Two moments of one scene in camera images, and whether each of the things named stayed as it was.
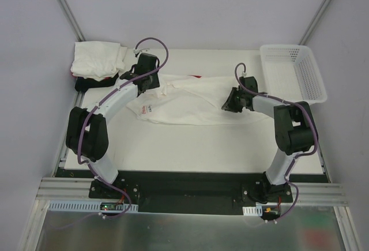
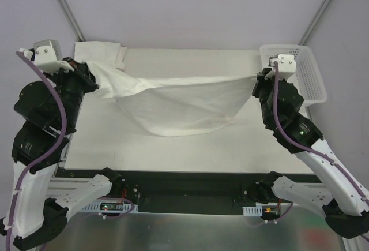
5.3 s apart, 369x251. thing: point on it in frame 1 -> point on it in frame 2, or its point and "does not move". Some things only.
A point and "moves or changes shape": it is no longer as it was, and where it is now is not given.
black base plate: [238, 192] does not move
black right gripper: [233, 101] -> [258, 85]
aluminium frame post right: [322, 8] does not move
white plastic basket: [290, 72] does not move
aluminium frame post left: [65, 7] does not move
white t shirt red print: [190, 100] moves or changes shape
